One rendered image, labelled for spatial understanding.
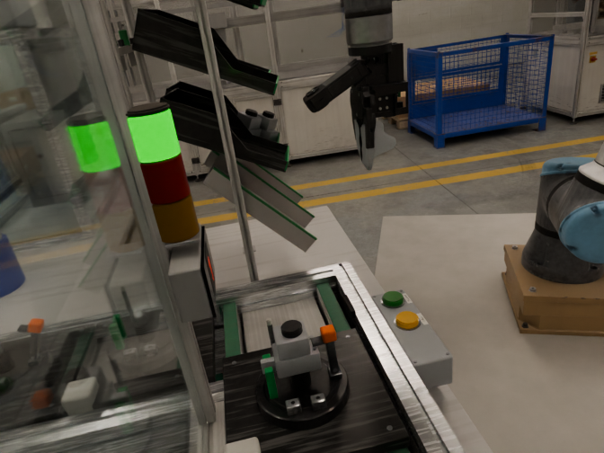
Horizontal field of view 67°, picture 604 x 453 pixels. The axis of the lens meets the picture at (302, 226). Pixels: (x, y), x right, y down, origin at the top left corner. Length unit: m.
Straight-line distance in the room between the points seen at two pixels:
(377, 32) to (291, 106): 4.11
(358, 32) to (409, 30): 9.05
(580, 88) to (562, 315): 5.02
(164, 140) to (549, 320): 0.79
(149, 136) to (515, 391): 0.71
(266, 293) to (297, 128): 4.00
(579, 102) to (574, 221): 5.18
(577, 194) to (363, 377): 0.45
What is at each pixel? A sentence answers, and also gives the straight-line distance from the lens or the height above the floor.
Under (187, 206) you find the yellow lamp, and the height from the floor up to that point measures 1.30.
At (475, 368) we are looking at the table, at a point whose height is 0.86.
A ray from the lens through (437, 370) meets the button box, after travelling 0.80.
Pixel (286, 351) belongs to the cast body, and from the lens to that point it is 0.65.
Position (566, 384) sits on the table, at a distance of 0.94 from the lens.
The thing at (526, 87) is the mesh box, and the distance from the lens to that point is 5.51.
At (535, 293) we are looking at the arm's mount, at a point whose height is 0.95.
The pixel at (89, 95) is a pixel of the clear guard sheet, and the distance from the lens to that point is 0.45.
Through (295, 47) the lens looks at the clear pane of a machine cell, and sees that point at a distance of 4.81.
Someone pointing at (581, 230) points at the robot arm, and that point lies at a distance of 0.84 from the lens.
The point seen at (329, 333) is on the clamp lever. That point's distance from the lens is 0.66.
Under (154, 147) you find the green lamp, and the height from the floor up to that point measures 1.38.
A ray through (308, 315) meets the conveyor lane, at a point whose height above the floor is 0.92.
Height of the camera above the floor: 1.49
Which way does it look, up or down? 25 degrees down
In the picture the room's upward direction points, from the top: 8 degrees counter-clockwise
